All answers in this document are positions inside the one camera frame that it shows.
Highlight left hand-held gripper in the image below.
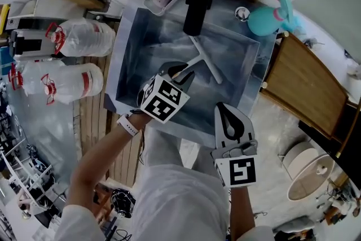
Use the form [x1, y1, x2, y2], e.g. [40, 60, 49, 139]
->
[137, 60, 196, 124]

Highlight chrome sink knob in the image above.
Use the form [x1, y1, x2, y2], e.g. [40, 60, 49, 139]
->
[235, 7, 250, 22]

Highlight silver coffee machine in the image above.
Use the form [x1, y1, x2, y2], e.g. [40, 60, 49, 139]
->
[8, 28, 61, 62]

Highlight crumpled white tissue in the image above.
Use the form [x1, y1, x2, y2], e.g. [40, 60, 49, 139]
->
[346, 60, 361, 77]

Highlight black faucet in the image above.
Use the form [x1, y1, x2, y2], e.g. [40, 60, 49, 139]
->
[182, 0, 216, 37]

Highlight person's left forearm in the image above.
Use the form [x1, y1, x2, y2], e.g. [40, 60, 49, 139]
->
[65, 112, 153, 214]

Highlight person's right forearm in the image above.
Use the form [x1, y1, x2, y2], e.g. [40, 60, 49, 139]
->
[230, 186, 256, 235]

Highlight wooden plank platform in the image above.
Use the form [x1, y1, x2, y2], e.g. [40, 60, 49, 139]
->
[72, 56, 148, 189]

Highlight folded wooden table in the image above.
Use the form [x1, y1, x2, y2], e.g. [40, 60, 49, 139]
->
[259, 30, 361, 159]

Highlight teal spray bottle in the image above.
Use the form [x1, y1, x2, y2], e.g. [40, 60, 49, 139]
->
[247, 0, 296, 37]

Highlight person's leg in pale trousers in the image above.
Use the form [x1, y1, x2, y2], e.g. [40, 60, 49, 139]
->
[143, 128, 218, 179]

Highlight round white lamp shade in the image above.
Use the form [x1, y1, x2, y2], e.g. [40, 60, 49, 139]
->
[278, 141, 336, 201]

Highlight person's white shirt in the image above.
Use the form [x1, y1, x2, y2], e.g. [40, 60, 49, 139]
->
[53, 163, 275, 241]

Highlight bundle of black cables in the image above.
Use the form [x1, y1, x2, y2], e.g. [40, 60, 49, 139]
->
[111, 188, 137, 220]

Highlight white squeegee with orange grip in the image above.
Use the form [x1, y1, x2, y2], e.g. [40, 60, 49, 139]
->
[173, 35, 224, 85]

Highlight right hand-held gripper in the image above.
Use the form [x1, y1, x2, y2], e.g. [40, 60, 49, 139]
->
[211, 102, 259, 189]

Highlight white wrist watch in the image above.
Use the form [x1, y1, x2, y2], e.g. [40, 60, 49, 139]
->
[116, 113, 140, 137]

